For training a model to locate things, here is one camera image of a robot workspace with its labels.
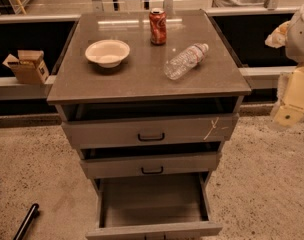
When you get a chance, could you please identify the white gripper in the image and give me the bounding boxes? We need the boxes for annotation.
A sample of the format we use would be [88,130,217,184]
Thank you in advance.
[271,64,304,127]

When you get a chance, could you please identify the grey bottom drawer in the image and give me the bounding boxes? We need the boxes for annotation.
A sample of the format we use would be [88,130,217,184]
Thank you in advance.
[86,172,222,240]

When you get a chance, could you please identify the grey drawer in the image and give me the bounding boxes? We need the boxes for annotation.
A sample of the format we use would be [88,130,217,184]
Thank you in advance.
[62,98,238,149]
[86,172,222,240]
[80,141,222,179]

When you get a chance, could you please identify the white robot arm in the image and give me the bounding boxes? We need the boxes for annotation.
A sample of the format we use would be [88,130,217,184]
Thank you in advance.
[265,3,304,127]

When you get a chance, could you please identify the grey drawer cabinet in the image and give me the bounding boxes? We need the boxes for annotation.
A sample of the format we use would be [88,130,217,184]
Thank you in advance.
[46,9,252,240]

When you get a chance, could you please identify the grey top drawer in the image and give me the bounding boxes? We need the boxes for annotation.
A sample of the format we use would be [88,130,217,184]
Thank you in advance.
[62,98,238,149]

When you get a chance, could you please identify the grey middle drawer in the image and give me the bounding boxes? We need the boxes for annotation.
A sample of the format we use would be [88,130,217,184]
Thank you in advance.
[80,141,222,179]

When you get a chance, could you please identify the clear plastic water bottle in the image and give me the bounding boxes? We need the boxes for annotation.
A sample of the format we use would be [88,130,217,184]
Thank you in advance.
[164,43,209,80]

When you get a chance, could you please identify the red soda can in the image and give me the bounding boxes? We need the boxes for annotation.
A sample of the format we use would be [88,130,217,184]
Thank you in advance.
[149,8,167,45]

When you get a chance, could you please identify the white paper bowl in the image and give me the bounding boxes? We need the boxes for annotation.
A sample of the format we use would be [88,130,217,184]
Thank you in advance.
[85,40,130,68]

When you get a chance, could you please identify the open cardboard box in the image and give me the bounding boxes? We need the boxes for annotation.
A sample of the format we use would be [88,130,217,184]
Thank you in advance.
[3,50,49,84]

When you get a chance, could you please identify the black cylindrical leg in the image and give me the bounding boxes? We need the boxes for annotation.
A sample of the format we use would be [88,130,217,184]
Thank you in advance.
[13,203,39,240]

